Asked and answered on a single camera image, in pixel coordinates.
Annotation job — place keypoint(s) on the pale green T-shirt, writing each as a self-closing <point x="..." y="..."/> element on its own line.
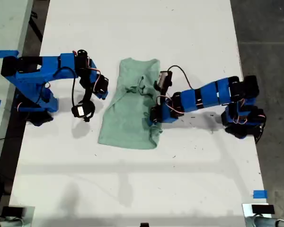
<point x="125" y="123"/>

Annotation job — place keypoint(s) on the long blue tape strip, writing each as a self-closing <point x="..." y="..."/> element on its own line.
<point x="0" y="53"/>

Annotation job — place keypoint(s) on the grey tube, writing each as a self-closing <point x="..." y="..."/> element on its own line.
<point x="262" y="222"/>
<point x="11" y="223"/>

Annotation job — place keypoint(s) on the small black object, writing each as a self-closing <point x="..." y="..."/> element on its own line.
<point x="144" y="224"/>

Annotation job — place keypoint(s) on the small black box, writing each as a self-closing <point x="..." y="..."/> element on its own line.
<point x="262" y="209"/>
<point x="13" y="211"/>

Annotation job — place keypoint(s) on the pale side table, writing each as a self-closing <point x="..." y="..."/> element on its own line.
<point x="4" y="23"/>

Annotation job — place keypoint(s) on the black diagonal strut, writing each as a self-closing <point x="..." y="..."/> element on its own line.
<point x="37" y="29"/>

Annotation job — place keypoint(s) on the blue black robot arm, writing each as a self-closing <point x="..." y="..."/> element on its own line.
<point x="28" y="75"/>
<point x="208" y="94"/>

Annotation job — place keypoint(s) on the black camera box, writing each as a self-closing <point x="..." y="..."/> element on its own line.
<point x="164" y="79"/>
<point x="81" y="110"/>

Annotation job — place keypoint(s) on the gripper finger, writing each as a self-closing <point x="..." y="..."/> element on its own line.
<point x="101" y="95"/>

